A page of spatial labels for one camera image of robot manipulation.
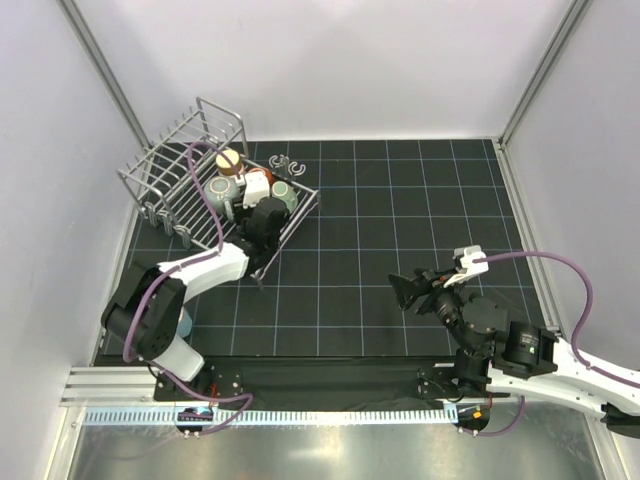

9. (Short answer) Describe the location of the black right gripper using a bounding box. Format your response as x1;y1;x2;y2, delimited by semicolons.
386;266;477;357

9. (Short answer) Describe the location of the mint green mug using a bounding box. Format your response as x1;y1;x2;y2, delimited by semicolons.
271;180;298;214

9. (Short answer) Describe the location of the grey ceramic mug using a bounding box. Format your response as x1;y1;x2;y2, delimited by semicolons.
205;176;241;215

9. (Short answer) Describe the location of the cream cup with cork band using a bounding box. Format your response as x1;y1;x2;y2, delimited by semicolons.
215;148;245;178

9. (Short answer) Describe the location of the light blue cup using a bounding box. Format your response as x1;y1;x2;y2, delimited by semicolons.
176;308;193;338

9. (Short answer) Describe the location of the orange glazed ceramic mug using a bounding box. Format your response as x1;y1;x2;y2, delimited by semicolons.
261;169;274;185

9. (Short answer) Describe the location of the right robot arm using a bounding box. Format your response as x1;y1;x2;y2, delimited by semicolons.
388;270;639;438

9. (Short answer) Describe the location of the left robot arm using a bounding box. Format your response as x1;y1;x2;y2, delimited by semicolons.
101;197;290;401

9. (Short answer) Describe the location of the grey rack hook back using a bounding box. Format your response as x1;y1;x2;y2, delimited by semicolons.
268;154;306;180

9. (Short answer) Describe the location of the grey metal dish rack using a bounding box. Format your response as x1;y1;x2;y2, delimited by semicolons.
115;96;321;291

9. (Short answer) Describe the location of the black grid mat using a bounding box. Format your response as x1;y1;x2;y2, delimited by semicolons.
187;139;522;357

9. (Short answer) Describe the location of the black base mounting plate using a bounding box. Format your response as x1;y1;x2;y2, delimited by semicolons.
186;356;486;412

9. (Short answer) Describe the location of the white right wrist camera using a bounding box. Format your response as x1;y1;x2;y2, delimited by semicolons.
444;245;489;288

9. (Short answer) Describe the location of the white slotted cable duct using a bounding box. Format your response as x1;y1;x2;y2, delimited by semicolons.
83;405;458;428

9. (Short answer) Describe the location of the aluminium frame post left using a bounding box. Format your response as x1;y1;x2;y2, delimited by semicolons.
56;0;151;148

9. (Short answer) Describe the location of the aluminium frame post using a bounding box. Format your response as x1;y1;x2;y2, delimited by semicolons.
498;0;592;149
56;0;151;148

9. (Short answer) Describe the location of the aluminium frame post right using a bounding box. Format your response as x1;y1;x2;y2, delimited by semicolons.
498;0;592;149

